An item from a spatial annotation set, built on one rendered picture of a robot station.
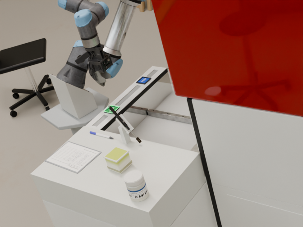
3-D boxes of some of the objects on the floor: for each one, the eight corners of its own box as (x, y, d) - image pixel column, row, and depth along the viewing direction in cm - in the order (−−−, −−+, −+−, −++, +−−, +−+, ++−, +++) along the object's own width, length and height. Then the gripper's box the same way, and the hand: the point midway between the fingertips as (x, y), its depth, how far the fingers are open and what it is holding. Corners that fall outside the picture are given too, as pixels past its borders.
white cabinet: (291, 223, 308) (273, 99, 265) (200, 371, 249) (158, 242, 206) (192, 195, 346) (162, 82, 303) (94, 318, 287) (39, 199, 244)
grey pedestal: (61, 214, 361) (15, 108, 317) (117, 177, 379) (79, 73, 336) (104, 253, 323) (57, 139, 279) (162, 211, 341) (127, 97, 298)
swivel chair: (51, 77, 530) (16, -14, 482) (83, 94, 487) (48, -4, 439) (-3, 107, 505) (-46, 15, 457) (25, 128, 463) (-18, 28, 415)
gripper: (94, 51, 238) (107, 93, 249) (107, 40, 244) (120, 82, 255) (79, 49, 243) (94, 90, 255) (92, 39, 249) (106, 80, 260)
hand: (101, 83), depth 256 cm, fingers closed
